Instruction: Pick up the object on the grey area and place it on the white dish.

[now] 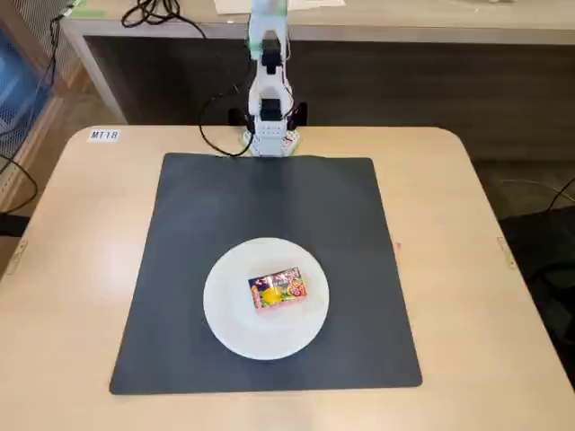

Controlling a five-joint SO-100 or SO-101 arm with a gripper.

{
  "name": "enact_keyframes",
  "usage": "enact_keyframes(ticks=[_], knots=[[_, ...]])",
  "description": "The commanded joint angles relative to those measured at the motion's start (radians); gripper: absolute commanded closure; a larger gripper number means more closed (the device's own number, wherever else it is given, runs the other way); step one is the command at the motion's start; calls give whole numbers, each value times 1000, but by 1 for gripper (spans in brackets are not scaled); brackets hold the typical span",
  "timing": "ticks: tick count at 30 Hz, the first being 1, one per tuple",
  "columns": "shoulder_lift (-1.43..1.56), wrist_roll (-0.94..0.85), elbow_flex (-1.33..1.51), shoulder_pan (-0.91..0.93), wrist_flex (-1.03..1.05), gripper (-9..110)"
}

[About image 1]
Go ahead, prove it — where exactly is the thin black hanging cable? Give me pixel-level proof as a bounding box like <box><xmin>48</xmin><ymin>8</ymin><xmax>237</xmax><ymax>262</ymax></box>
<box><xmin>42</xmin><ymin>3</ymin><xmax>76</xmax><ymax>98</ymax></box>

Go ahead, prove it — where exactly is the black cable bundle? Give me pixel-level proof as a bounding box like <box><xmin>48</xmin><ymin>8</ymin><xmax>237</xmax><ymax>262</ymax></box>
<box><xmin>120</xmin><ymin>0</ymin><xmax>208</xmax><ymax>40</ymax></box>

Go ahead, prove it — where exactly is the white label MT18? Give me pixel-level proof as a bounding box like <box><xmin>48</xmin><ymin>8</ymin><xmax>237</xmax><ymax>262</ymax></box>
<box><xmin>87</xmin><ymin>128</ymin><xmax>121</xmax><ymax>143</ymax></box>

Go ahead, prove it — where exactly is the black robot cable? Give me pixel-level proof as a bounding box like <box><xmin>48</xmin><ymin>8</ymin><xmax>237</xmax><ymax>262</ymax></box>
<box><xmin>199</xmin><ymin>83</ymin><xmax>255</xmax><ymax>158</ymax></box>

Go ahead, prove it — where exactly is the colourful candy box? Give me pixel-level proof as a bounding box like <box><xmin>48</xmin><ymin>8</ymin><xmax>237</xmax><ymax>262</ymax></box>
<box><xmin>247</xmin><ymin>265</ymin><xmax>310</xmax><ymax>316</ymax></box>

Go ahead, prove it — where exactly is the black looped floor cable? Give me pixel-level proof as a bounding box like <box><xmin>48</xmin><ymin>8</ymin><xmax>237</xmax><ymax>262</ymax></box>
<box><xmin>0</xmin><ymin>152</ymin><xmax>38</xmax><ymax>213</ymax></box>

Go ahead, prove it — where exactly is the green white robot base plate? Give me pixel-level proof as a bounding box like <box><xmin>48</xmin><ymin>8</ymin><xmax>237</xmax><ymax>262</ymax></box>
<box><xmin>240</xmin><ymin>128</ymin><xmax>303</xmax><ymax>156</ymax></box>

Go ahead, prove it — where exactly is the white round dish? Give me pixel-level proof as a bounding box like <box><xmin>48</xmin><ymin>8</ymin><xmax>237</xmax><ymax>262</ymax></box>
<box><xmin>202</xmin><ymin>236</ymin><xmax>331</xmax><ymax>361</ymax></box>

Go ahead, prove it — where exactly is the grey floor cable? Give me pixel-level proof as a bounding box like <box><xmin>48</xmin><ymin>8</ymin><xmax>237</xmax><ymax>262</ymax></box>
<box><xmin>493</xmin><ymin>177</ymin><xmax>575</xmax><ymax>212</ymax></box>

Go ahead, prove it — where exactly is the black chair base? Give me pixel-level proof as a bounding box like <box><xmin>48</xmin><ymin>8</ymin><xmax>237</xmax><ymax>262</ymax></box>
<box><xmin>499</xmin><ymin>209</ymin><xmax>575</xmax><ymax>360</ymax></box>

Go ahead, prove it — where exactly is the black table clamp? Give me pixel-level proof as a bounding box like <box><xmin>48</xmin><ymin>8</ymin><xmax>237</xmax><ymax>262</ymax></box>
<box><xmin>290</xmin><ymin>101</ymin><xmax>309</xmax><ymax>128</ymax></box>
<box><xmin>227</xmin><ymin>106</ymin><xmax>252</xmax><ymax>128</ymax></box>

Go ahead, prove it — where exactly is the blue plastic bin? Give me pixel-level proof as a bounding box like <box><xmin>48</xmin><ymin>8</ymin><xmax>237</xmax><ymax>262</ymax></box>
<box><xmin>0</xmin><ymin>26</ymin><xmax>51</xmax><ymax>136</ymax></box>

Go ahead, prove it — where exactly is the dark grey mat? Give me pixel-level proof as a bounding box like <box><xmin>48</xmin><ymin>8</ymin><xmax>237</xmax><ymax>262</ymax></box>
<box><xmin>109</xmin><ymin>152</ymin><xmax>423</xmax><ymax>396</ymax></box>

